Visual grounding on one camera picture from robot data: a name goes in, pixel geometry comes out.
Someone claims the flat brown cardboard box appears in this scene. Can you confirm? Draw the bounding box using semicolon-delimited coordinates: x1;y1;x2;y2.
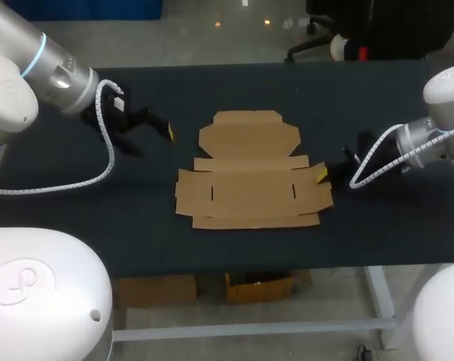
174;109;335;231

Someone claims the blue plastic bin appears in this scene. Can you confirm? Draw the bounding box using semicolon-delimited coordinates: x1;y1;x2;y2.
22;0;164;23

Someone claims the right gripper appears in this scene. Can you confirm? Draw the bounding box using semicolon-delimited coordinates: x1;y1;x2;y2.
316;129;414;193

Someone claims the open orange cardboard carton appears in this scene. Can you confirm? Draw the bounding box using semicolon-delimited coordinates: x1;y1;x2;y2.
224;269;296;306

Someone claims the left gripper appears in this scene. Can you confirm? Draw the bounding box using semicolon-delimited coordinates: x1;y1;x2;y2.
79;86;176;159

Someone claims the closed brown cardboard carton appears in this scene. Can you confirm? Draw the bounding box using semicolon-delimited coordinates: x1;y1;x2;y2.
115;273;198;310

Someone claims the white cable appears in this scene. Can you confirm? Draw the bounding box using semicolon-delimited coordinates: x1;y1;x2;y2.
348;123;454;190
0;79;125;196

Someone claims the black office chair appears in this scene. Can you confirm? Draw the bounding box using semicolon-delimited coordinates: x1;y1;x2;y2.
285;0;367;64

